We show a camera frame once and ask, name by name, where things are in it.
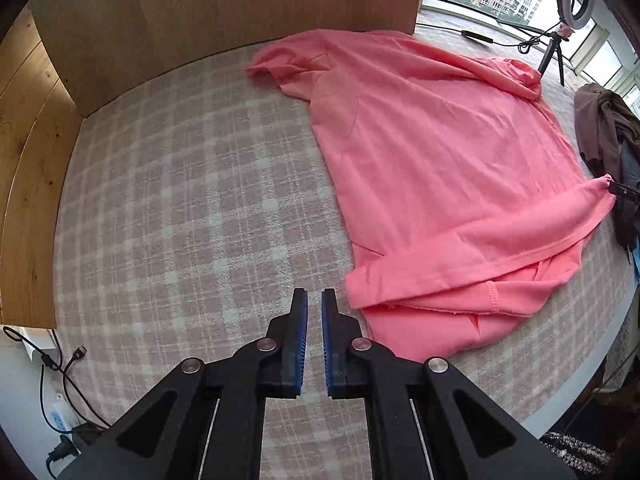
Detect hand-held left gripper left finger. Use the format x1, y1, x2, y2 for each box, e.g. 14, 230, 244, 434
57, 287, 308, 480

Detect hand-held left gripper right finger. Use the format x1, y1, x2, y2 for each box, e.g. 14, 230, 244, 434
321, 287, 576, 480

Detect pink t-shirt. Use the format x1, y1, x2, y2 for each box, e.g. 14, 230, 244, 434
245, 29, 618, 363

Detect dark grey garment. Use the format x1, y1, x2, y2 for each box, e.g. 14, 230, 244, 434
620, 137, 640, 186

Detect brown garment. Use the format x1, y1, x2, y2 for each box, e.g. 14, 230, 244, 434
574, 82, 640, 246

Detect black tripod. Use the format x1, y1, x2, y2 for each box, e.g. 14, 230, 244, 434
537, 22, 573, 87

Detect white power strip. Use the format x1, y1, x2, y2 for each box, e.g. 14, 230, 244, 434
50, 392, 81, 433

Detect white charger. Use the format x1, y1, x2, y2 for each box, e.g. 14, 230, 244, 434
30, 330, 57, 362

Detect black power adapter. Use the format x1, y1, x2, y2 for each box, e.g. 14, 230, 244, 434
47, 422, 108, 465

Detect person's dark speckled sweater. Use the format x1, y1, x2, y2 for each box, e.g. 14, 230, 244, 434
540, 430, 613, 467

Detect pine wood panel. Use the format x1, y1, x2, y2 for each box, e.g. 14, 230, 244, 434
0, 7, 83, 330

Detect light wooden board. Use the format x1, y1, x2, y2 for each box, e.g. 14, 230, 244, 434
27, 0, 431, 118

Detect white window frame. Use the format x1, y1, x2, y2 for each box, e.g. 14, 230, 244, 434
420, 0, 640, 111

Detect black ring light cable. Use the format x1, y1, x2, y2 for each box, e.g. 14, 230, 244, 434
492, 17, 556, 53

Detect black cables and power strip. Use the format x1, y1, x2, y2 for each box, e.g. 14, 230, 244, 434
2, 327, 111, 428

